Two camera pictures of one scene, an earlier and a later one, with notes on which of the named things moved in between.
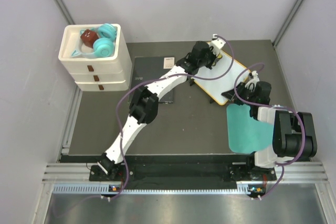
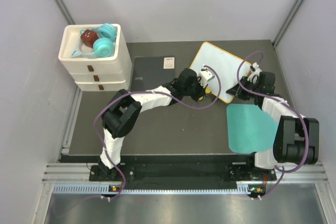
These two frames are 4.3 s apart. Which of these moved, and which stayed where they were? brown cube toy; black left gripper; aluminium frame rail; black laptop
Moved: black left gripper
Stayed: aluminium frame rail; black laptop; brown cube toy
